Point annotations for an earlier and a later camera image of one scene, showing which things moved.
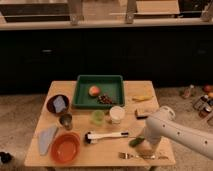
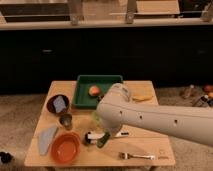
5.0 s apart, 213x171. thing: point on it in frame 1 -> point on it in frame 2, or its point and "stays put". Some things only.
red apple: (94, 90) stays put
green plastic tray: (96, 91) stays put
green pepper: (136, 141) -> (103, 140)
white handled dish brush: (89, 137) stays put
